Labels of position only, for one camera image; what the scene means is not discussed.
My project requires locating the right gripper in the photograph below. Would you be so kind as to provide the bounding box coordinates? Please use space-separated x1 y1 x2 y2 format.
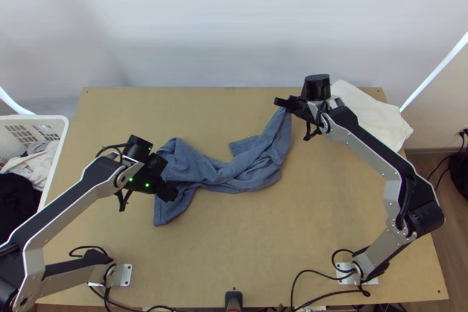
274 95 315 122

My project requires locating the blue t-shirt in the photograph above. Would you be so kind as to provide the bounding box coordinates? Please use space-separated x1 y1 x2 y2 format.
153 106 294 229

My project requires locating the pile of folded clothes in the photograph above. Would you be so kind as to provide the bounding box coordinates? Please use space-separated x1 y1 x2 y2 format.
329 79 414 153

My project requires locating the white laundry basket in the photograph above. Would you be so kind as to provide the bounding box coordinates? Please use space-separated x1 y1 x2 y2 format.
0 115 70 218

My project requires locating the heap of clothes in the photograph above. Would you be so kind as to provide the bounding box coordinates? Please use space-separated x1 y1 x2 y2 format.
0 140 61 244

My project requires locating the white pole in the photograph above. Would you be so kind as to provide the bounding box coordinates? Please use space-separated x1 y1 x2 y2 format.
0 85 37 116
399 30 468 112

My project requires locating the black cable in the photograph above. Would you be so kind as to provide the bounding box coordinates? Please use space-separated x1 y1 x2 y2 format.
68 245 112 260
290 269 341 312
88 283 176 312
331 249 370 296

